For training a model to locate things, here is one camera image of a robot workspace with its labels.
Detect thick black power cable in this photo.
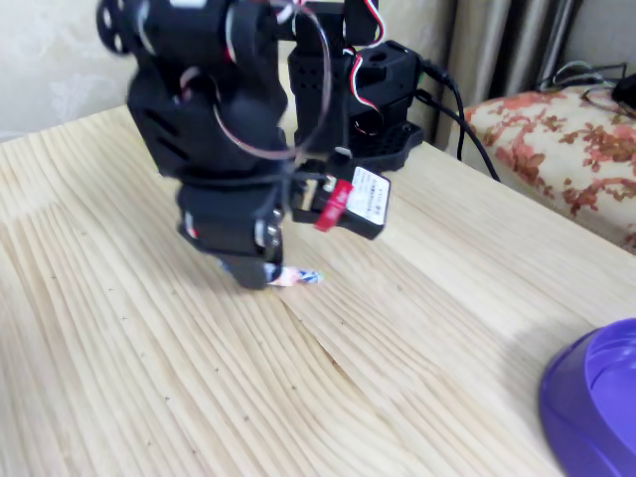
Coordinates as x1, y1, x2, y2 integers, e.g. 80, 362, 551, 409
419, 59, 468, 163

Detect small black object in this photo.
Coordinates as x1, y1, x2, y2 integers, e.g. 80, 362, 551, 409
611, 74, 636, 120

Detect red white servo wires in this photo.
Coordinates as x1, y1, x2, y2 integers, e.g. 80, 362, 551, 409
347, 0, 388, 136

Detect red strap tag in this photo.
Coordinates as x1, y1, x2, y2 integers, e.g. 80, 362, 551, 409
313, 181, 355, 234

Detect black robot arm with base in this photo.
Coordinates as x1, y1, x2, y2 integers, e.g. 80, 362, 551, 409
96, 0, 426, 186

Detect red white blue candy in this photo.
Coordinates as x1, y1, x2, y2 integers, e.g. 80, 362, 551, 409
220, 258, 325, 288

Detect thin looped servo wire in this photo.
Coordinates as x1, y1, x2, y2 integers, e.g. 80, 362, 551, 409
213, 0, 333, 161

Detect thin black data cable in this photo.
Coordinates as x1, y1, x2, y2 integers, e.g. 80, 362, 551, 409
414, 88, 502, 184

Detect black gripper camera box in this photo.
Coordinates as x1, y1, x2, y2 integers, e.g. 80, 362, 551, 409
292, 166, 393, 242

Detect floral upholstered seat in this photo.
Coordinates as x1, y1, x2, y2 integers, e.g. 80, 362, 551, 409
464, 87, 636, 252

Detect tangle of dark cables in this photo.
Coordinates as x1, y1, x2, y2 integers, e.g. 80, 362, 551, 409
539, 62, 630, 108

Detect beige curtain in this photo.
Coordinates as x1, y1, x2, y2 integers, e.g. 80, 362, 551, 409
429, 0, 585, 160

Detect purple plastic bowl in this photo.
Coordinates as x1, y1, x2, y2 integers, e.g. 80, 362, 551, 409
539, 317, 636, 477

